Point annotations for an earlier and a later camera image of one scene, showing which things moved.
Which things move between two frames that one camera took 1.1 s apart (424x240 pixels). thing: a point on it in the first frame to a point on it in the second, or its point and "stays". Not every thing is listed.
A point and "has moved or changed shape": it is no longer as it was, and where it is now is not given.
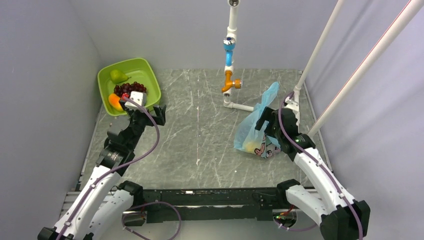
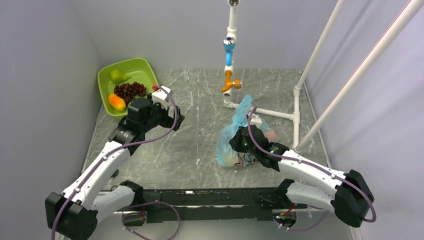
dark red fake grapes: [120, 89] stays
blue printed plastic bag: [248, 138] has moved or changed shape
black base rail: [168, 205] stays
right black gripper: [268, 113] to [235, 142]
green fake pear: [117, 77] stays
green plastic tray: [139, 71] stays
